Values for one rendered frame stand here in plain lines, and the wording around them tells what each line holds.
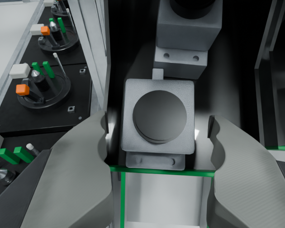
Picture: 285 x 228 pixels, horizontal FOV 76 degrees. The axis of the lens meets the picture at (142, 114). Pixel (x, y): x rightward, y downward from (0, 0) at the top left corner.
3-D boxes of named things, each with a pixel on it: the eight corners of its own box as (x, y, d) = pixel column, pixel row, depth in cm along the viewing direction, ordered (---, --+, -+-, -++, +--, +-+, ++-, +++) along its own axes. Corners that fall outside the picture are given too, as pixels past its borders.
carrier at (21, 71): (89, 128, 47) (74, 95, 37) (-8, 138, 46) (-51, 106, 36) (93, 67, 61) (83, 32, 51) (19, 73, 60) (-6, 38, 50)
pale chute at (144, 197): (201, 225, 31) (209, 248, 27) (124, 220, 32) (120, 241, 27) (217, 53, 27) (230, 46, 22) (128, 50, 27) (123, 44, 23)
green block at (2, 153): (18, 163, 37) (3, 154, 33) (12, 164, 37) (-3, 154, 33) (20, 158, 38) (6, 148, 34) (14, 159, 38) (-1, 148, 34)
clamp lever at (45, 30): (58, 47, 61) (47, 31, 53) (51, 47, 61) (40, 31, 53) (58, 37, 62) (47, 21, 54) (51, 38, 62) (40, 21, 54)
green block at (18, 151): (33, 162, 38) (19, 152, 34) (26, 163, 38) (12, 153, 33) (34, 157, 38) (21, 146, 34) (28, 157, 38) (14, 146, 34)
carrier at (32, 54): (93, 67, 62) (83, 31, 52) (20, 73, 60) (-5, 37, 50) (96, 29, 76) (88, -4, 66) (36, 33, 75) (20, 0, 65)
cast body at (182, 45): (197, 80, 18) (229, 35, 11) (152, 76, 18) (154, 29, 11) (202, 6, 19) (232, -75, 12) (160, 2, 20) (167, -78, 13)
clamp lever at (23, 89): (42, 103, 46) (25, 92, 39) (34, 104, 46) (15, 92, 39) (42, 90, 47) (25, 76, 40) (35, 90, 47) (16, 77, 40)
